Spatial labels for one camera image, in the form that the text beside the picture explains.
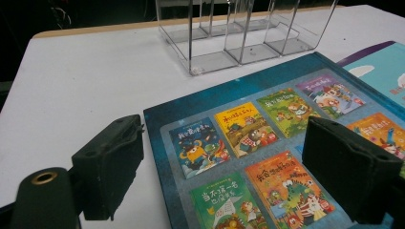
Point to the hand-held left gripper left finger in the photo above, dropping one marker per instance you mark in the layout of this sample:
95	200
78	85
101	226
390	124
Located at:
108	165

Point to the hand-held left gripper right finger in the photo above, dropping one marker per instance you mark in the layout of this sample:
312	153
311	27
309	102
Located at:
347	168

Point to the sky and meadow picture book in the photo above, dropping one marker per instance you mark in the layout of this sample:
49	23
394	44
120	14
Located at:
382	70

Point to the blue picture book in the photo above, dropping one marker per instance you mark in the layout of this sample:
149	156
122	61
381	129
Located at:
197	105

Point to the purple paperback book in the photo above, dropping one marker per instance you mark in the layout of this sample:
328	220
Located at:
366	52

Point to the clear acrylic book rack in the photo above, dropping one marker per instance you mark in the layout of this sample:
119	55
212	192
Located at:
190	47

